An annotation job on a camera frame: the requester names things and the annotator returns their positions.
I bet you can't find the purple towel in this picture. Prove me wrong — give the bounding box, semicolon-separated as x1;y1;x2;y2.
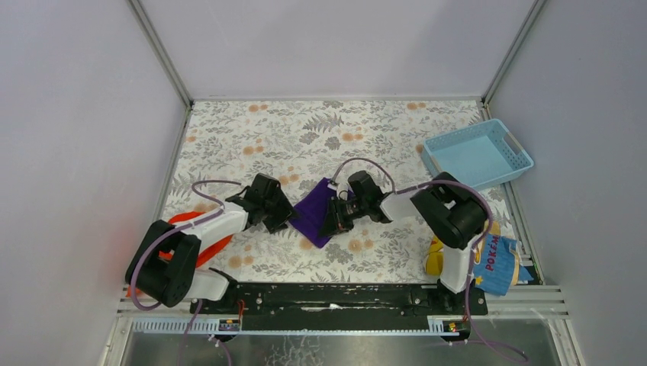
289;178;343;249

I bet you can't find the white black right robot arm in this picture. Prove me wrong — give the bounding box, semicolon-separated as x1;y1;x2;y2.
317;171;491;294

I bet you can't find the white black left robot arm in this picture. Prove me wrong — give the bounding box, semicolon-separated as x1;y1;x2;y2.
124;174;297;311

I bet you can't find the floral patterned table mat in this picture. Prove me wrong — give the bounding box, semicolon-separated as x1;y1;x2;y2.
161;101;482;283

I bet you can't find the orange towel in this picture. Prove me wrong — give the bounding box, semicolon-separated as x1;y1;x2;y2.
125;211;234;307

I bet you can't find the light blue plastic basket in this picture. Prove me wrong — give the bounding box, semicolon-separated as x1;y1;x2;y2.
421;119;534;191

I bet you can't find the yellow blue Pokemon towel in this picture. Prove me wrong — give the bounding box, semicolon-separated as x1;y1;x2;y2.
423;220;534;297

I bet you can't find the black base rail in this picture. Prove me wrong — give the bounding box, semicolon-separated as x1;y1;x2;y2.
190;282;488;321

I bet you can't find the white slotted cable duct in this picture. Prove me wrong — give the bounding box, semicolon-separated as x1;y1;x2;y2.
132;314;463;338

